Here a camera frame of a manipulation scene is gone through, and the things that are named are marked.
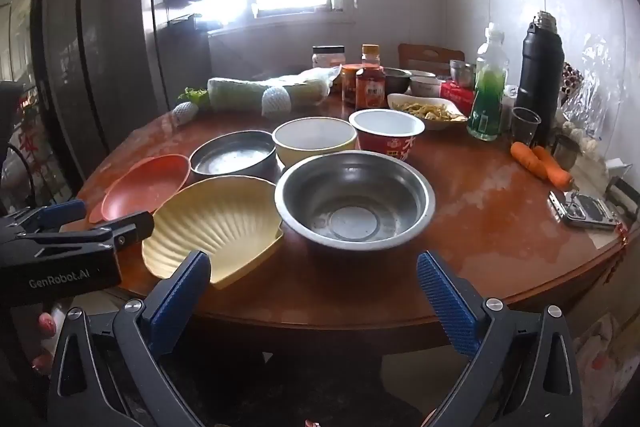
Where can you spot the red paper decoration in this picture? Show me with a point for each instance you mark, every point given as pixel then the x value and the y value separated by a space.
pixel 30 137

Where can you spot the large steel bowl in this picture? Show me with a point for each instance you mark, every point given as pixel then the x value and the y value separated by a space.
pixel 350 197

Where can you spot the orange plastic plate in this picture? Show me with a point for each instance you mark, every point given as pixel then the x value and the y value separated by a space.
pixel 140 192

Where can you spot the shallow steel pan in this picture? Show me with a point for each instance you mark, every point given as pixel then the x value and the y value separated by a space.
pixel 230 157

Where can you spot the leafy green vegetable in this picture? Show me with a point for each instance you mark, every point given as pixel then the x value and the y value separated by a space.
pixel 195 97

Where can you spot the small steel mug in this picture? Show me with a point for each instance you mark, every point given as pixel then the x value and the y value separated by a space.
pixel 565 154

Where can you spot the steel cup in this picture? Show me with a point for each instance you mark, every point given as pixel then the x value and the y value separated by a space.
pixel 462 74

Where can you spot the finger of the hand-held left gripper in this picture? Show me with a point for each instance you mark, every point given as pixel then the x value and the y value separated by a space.
pixel 55 214
pixel 125 229

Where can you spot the black thermos bottle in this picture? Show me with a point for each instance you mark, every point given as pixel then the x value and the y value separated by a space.
pixel 540 72

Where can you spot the small foam-netted fruit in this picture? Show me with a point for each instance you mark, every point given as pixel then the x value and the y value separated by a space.
pixel 186 113

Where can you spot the clear plastic cup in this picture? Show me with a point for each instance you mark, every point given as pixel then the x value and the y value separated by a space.
pixel 525 127

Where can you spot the glass sliding door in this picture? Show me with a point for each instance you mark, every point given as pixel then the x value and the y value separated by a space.
pixel 20 32

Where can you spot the dark refrigerator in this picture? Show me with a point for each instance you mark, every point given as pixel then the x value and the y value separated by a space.
pixel 110 57

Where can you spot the red instant noodle bowl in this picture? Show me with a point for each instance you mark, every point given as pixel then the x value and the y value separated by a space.
pixel 385 124

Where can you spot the red box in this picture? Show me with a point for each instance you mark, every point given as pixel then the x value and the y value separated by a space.
pixel 457 97

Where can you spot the green dish soap bottle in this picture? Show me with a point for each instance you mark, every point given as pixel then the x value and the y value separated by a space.
pixel 487 107

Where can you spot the clear plastic bag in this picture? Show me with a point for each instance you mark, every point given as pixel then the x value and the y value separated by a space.
pixel 595 82

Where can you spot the pale printed bag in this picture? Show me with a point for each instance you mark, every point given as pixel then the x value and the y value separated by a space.
pixel 605 357

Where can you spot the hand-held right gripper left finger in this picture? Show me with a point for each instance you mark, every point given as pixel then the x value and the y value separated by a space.
pixel 175 302

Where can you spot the orange-capped sauce bottle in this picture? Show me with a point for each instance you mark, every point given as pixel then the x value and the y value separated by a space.
pixel 370 55

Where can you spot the yellow shell-shaped plate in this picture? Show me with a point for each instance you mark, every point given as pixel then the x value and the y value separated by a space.
pixel 215 222

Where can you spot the wrapped napa cabbage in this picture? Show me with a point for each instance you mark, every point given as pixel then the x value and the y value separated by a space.
pixel 240 92

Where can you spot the garlic bulbs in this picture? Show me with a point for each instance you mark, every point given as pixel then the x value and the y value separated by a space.
pixel 587 142

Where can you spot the red-lidded chili sauce jar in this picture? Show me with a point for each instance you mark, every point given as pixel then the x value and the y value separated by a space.
pixel 349 87

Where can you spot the yellow bowl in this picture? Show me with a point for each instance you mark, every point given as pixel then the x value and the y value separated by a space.
pixel 310 139

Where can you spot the large foam-netted fruit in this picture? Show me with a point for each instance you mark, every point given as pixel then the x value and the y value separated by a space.
pixel 276 101

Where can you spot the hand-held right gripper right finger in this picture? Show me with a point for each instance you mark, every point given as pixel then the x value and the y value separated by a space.
pixel 447 302

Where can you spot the white ceramic bowl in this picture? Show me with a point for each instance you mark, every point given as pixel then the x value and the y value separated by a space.
pixel 425 88

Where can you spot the person's left hand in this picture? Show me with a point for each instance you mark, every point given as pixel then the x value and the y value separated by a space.
pixel 46 323

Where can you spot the red-labelled sauce bottle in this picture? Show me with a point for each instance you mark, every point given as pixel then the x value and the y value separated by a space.
pixel 371 89

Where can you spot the white dish with food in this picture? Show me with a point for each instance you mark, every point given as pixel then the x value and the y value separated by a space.
pixel 425 112

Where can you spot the carrot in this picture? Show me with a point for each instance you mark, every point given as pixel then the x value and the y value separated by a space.
pixel 555 169
pixel 527 159

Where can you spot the small steel bowl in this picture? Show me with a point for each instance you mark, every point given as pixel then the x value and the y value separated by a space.
pixel 397 83

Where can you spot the black-lidded clear jar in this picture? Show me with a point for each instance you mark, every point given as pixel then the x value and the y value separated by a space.
pixel 328 57

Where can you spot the wooden chair with cutout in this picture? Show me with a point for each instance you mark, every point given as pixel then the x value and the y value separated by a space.
pixel 430 54

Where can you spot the digital kitchen scale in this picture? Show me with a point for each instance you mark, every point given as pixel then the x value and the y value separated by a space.
pixel 585 209

